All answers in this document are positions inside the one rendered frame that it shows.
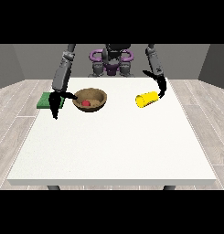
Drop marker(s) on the grey robot trunk purple rings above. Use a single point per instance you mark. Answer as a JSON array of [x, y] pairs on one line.
[[112, 62]]

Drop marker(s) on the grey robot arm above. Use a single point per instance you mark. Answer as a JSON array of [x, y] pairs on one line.
[[154, 61], [62, 73]]

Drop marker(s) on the yellow cup with melon print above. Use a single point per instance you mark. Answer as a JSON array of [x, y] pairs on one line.
[[147, 99]]

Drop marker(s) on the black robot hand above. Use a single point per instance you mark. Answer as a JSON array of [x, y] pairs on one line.
[[55, 103], [160, 83]]

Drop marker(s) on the small red ball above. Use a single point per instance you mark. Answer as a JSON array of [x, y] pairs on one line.
[[86, 103]]

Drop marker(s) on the green square pad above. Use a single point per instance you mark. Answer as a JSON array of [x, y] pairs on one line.
[[44, 100]]

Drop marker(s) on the brown wooden bowl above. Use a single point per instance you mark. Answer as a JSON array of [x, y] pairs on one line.
[[93, 96]]

